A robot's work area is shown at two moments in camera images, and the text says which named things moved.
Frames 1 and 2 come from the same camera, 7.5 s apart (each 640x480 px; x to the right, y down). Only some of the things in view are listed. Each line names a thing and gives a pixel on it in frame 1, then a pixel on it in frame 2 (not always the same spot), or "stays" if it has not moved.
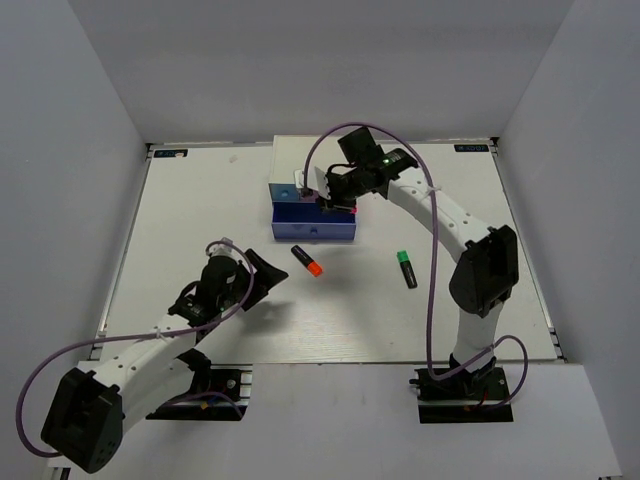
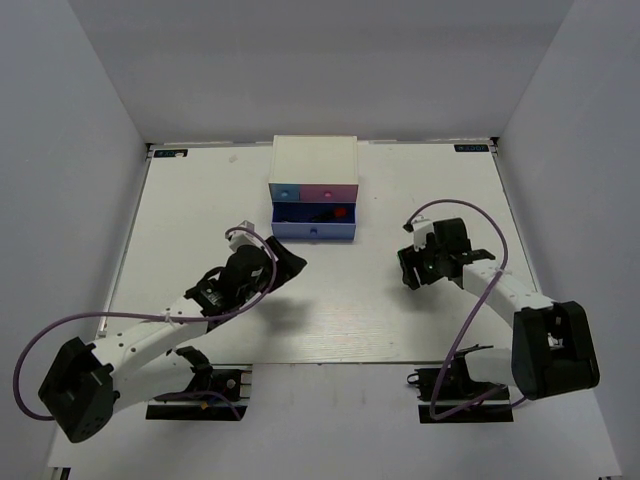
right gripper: [335, 203] → [410, 258]
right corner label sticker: [472, 148] stays
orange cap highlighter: [311, 264] → [339, 212]
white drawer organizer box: [289, 153] stays
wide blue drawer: [305, 220] stays
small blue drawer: [284, 192] stays
